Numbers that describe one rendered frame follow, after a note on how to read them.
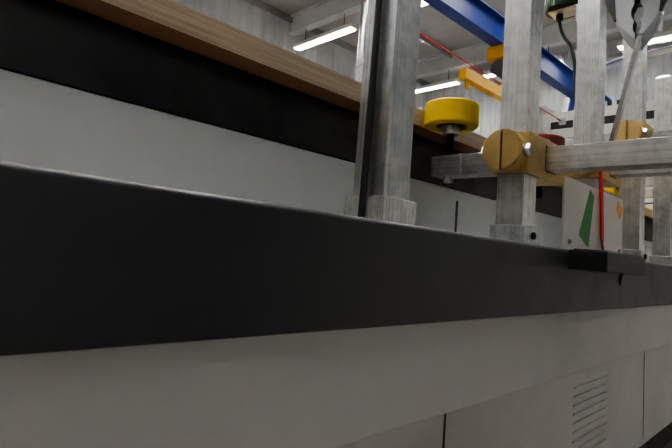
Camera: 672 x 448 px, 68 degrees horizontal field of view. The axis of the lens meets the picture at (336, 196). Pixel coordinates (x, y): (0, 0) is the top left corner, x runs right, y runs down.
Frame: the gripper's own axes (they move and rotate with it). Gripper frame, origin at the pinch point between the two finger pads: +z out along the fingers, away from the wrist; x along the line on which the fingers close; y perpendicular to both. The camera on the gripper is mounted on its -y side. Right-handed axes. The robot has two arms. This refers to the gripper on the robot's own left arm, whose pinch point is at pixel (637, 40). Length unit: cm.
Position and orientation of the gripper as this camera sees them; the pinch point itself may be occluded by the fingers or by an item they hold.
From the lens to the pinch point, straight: 89.7
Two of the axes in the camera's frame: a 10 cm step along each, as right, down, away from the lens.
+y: 7.0, 1.3, 7.0
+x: -7.1, 0.2, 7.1
